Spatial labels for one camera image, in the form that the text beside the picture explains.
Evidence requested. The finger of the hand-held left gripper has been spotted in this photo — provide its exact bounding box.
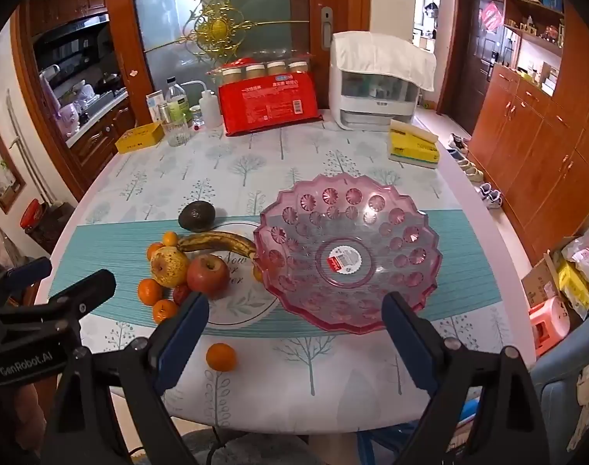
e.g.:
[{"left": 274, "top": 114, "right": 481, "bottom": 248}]
[
  {"left": 0, "top": 270, "right": 117, "bottom": 335},
  {"left": 0, "top": 258, "right": 52, "bottom": 311}
]

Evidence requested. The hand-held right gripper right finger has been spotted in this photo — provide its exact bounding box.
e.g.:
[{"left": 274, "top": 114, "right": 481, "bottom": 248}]
[{"left": 380, "top": 292, "right": 552, "bottom": 465}]

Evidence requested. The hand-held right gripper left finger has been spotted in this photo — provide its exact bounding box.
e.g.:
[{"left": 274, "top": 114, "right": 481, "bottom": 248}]
[{"left": 40, "top": 292, "right": 212, "bottom": 465}]

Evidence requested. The red apple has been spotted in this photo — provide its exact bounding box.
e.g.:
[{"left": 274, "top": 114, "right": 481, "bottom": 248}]
[{"left": 186, "top": 254, "right": 230, "bottom": 300}]

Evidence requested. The yellow pear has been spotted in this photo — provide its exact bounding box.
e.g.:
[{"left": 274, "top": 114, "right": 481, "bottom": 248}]
[{"left": 150, "top": 246, "right": 191, "bottom": 288}]

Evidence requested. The spotted ripe banana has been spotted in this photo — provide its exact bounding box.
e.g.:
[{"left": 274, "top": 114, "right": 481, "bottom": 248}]
[{"left": 177, "top": 231, "right": 259, "bottom": 260}]

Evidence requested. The dark avocado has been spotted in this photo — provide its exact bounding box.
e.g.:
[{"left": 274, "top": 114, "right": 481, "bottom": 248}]
[{"left": 178, "top": 200, "right": 216, "bottom": 232}]

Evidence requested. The pink plastic fruit bowl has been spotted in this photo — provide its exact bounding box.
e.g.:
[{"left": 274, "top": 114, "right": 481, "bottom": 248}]
[{"left": 252, "top": 177, "right": 444, "bottom": 334}]

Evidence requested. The pink plastic stool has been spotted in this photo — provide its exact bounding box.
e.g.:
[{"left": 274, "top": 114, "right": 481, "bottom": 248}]
[{"left": 528, "top": 296, "right": 571, "bottom": 357}]

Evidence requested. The cardboard box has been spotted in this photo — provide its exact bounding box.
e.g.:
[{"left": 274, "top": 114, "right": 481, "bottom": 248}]
[{"left": 521, "top": 237, "right": 581, "bottom": 320}]

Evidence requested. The wooden kitchen base cabinet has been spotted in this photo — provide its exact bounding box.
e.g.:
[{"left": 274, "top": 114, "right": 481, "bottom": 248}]
[{"left": 64, "top": 90, "right": 135, "bottom": 165}]

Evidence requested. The yellow tin box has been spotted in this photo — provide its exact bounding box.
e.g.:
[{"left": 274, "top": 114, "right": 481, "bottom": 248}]
[{"left": 115, "top": 122, "right": 165, "bottom": 154}]

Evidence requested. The blue chair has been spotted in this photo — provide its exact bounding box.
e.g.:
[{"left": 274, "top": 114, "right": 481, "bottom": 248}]
[{"left": 532, "top": 310, "right": 589, "bottom": 465}]

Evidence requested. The yellow packet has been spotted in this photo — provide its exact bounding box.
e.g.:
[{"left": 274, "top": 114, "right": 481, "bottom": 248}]
[{"left": 558, "top": 262, "right": 589, "bottom": 318}]

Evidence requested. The clear glass cup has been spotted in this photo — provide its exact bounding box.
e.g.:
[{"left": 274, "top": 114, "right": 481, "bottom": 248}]
[{"left": 161, "top": 117, "right": 188, "bottom": 147}]

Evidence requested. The white blue carton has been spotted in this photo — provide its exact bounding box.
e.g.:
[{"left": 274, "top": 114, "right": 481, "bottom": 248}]
[{"left": 146, "top": 91, "right": 166, "bottom": 122}]

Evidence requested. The white plastic bag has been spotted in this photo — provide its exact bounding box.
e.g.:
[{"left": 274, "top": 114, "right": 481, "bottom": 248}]
[{"left": 561, "top": 232, "right": 589, "bottom": 282}]

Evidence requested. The yellow tissue pack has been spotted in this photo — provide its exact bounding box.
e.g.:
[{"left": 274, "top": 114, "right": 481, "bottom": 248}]
[{"left": 389, "top": 119, "right": 440, "bottom": 169}]

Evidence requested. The green label bottle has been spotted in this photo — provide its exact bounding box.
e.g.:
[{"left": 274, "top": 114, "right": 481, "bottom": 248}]
[{"left": 166, "top": 77, "right": 191, "bottom": 124}]

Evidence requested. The white squeeze bottle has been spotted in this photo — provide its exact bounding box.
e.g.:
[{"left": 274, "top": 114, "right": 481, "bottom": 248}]
[{"left": 185, "top": 80, "right": 221, "bottom": 129}]

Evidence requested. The black range hood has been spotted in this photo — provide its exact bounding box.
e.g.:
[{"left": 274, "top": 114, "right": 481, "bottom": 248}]
[{"left": 33, "top": 14, "right": 112, "bottom": 66}]

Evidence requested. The white countertop appliance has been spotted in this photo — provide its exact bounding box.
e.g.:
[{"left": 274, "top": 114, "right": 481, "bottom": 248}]
[{"left": 329, "top": 31, "right": 438, "bottom": 131}]

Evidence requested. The red paper cup package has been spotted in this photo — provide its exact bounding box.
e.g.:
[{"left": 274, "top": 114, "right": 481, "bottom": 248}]
[{"left": 207, "top": 57, "right": 323, "bottom": 137}]

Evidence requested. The dark entry door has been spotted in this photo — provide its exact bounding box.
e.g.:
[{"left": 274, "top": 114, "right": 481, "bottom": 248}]
[{"left": 461, "top": 0, "right": 506, "bottom": 127}]

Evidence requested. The white cloth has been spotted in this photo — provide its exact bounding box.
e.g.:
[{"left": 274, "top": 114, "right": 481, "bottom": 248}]
[{"left": 333, "top": 31, "right": 437, "bottom": 92}]

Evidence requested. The gold door ornament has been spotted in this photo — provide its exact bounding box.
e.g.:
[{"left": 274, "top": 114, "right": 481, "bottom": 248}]
[{"left": 178, "top": 0, "right": 309, "bottom": 64}]

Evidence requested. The red door decoration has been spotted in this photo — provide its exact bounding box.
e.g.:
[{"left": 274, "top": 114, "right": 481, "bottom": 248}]
[{"left": 482, "top": 1, "right": 503, "bottom": 34}]

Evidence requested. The wooden wall cabinet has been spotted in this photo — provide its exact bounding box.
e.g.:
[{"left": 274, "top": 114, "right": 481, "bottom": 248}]
[{"left": 469, "top": 0, "right": 589, "bottom": 272}]

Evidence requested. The grey door handle plate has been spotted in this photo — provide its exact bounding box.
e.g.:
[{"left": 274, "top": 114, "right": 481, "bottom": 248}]
[{"left": 321, "top": 6, "right": 334, "bottom": 49}]

